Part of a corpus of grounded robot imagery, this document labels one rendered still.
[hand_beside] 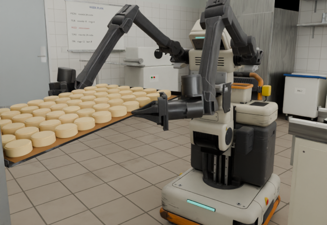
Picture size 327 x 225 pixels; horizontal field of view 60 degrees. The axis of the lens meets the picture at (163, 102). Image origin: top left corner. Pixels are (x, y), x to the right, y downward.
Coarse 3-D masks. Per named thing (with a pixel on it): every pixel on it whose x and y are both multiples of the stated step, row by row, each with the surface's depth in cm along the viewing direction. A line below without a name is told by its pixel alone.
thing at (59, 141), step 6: (174, 96) 97; (126, 114) 80; (132, 114) 79; (114, 120) 75; (96, 126) 71; (102, 126) 71; (54, 132) 68; (78, 132) 67; (84, 132) 67; (60, 138) 64; (66, 138) 64; (72, 138) 64; (54, 144) 61; (36, 150) 58; (42, 150) 58; (6, 156) 56; (18, 156) 56; (24, 156) 56
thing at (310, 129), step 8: (288, 120) 109; (296, 120) 107; (304, 120) 107; (296, 128) 107; (304, 128) 105; (312, 128) 103; (320, 128) 101; (304, 136) 105; (312, 136) 103; (320, 136) 101
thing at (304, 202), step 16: (304, 144) 105; (320, 144) 101; (304, 160) 105; (320, 160) 101; (304, 176) 106; (320, 176) 102; (304, 192) 107; (320, 192) 102; (304, 208) 108; (320, 208) 103; (288, 224) 114; (304, 224) 108; (320, 224) 104
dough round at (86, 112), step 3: (87, 108) 80; (90, 108) 80; (78, 111) 78; (81, 111) 78; (84, 111) 77; (87, 111) 77; (90, 111) 77; (93, 111) 78; (78, 114) 76; (81, 114) 76; (84, 114) 76; (87, 114) 76; (90, 114) 77; (81, 117) 76
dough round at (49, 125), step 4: (48, 120) 71; (52, 120) 71; (56, 120) 71; (40, 124) 68; (44, 124) 68; (48, 124) 68; (52, 124) 68; (56, 124) 68; (60, 124) 70; (40, 128) 68; (44, 128) 67; (48, 128) 67; (52, 128) 68
